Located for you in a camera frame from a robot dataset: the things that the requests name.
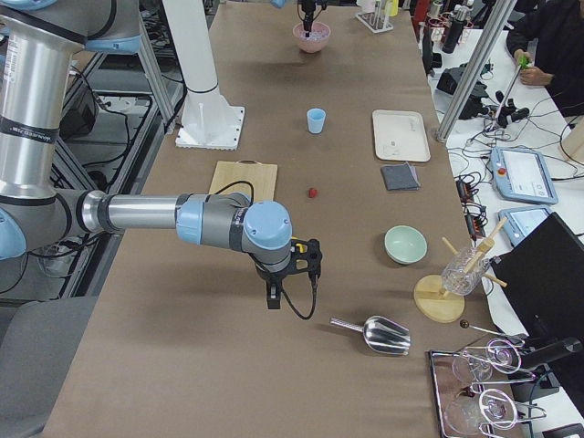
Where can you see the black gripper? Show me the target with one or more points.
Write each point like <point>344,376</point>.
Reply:
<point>307,10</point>
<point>265,276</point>

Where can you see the pink bowl of ice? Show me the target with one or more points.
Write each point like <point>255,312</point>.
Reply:
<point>313,41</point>

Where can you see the light blue cup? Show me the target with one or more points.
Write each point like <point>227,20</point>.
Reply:
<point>316,118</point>

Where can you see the metal ice scoop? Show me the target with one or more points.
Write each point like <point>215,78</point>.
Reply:
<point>381,334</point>

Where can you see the bamboo cutting board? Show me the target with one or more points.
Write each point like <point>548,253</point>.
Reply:
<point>244,176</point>

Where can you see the mint green bowl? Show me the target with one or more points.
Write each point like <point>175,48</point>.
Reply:
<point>405,245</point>

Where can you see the cream serving tray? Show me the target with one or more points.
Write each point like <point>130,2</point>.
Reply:
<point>399,135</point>

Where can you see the wooden glass stand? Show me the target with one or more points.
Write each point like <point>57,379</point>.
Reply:
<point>434,301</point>

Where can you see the grey folded cloth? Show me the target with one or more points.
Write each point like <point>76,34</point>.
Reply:
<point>400,177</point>

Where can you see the clear glass on stand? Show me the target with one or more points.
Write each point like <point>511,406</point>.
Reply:
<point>455,280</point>

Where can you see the mirror tray with glasses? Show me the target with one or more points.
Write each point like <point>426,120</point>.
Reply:
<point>471,390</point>

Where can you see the person in black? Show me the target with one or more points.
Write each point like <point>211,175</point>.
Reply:
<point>551,39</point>

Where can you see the teach pendant tablet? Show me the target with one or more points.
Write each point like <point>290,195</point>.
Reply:
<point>521,221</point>
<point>522,175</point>

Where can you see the black monitor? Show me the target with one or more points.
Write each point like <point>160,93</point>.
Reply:
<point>544,275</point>

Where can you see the white wire cup rack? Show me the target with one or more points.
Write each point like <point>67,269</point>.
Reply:
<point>376,22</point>

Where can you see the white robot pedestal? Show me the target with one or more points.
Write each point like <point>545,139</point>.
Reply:
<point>208,121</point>

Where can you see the aluminium frame post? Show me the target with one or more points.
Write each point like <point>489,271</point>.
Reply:
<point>482,50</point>

